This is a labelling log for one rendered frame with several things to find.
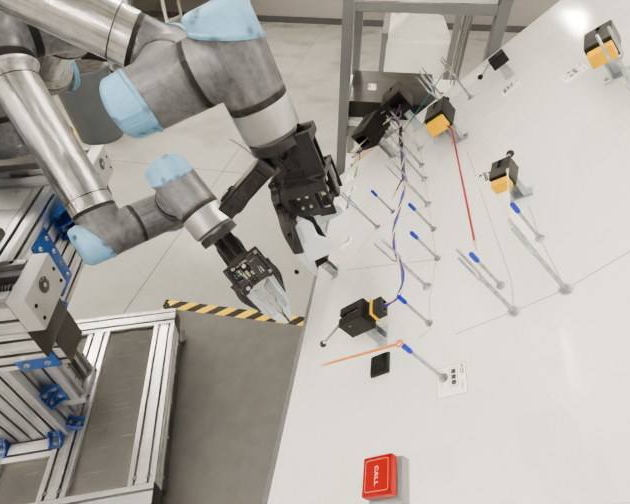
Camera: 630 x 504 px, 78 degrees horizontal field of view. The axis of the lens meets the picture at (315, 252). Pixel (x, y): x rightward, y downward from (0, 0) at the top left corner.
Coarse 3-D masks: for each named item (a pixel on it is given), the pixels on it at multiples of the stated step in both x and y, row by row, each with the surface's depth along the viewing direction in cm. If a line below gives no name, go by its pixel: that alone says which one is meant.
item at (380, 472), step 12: (384, 456) 53; (396, 456) 53; (372, 468) 53; (384, 468) 52; (396, 468) 52; (372, 480) 52; (384, 480) 51; (396, 480) 51; (372, 492) 51; (384, 492) 50; (396, 492) 50
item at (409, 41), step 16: (400, 16) 318; (416, 16) 393; (432, 16) 393; (384, 32) 317; (400, 32) 345; (416, 32) 345; (432, 32) 345; (448, 32) 345; (384, 48) 323; (400, 48) 325; (416, 48) 323; (432, 48) 322; (448, 48) 320; (384, 64) 336; (400, 64) 334; (416, 64) 331; (432, 64) 329
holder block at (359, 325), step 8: (352, 304) 71; (360, 304) 69; (344, 312) 72; (360, 312) 68; (344, 320) 70; (352, 320) 69; (360, 320) 68; (368, 320) 68; (344, 328) 70; (352, 328) 70; (360, 328) 70; (368, 328) 69; (352, 336) 72
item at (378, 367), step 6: (384, 354) 69; (372, 360) 70; (378, 360) 69; (384, 360) 68; (372, 366) 69; (378, 366) 68; (384, 366) 67; (372, 372) 68; (378, 372) 68; (384, 372) 67
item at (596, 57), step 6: (606, 42) 65; (612, 42) 64; (600, 48) 65; (606, 48) 64; (612, 48) 64; (588, 54) 66; (594, 54) 65; (600, 54) 65; (612, 54) 64; (588, 60) 66; (594, 60) 66; (600, 60) 65; (606, 60) 65; (594, 66) 66
